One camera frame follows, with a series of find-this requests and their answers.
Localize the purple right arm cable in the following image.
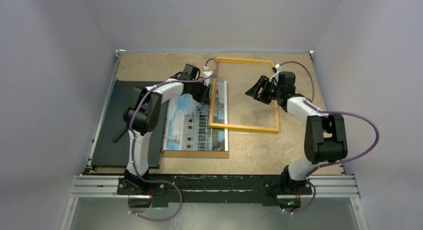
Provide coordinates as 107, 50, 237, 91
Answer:
272, 61, 380, 216

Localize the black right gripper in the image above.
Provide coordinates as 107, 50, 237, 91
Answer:
246, 75, 283, 105

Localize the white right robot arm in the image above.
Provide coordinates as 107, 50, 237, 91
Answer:
245, 71, 348, 194

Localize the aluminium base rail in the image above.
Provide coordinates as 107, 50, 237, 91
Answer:
70, 174, 359, 208

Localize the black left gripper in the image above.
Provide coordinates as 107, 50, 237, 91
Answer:
190, 80, 211, 105

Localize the black flat box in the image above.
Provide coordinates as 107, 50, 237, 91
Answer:
91, 81, 168, 169

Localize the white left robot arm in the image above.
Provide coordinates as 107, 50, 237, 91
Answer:
123, 64, 217, 195

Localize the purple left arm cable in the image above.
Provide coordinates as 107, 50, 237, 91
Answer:
127, 58, 219, 223

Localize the yellow wooden picture frame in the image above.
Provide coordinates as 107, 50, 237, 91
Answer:
208, 56, 280, 134

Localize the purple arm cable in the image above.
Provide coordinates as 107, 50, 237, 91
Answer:
272, 61, 380, 216
127, 58, 219, 223

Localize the building and sky photo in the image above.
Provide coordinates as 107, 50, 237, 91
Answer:
163, 81, 229, 152

